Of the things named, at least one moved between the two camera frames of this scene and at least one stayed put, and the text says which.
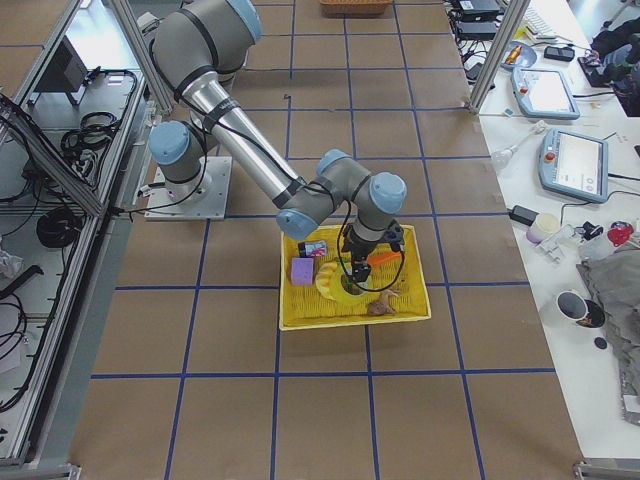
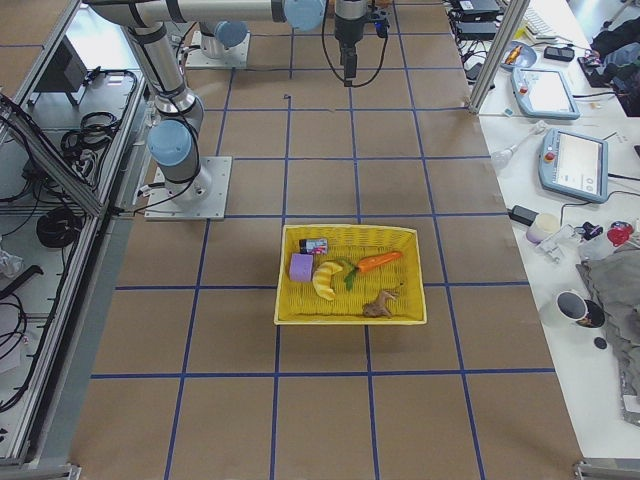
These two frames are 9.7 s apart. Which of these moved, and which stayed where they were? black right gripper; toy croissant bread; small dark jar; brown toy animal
Moved: black right gripper
Stayed: small dark jar; brown toy animal; toy croissant bread
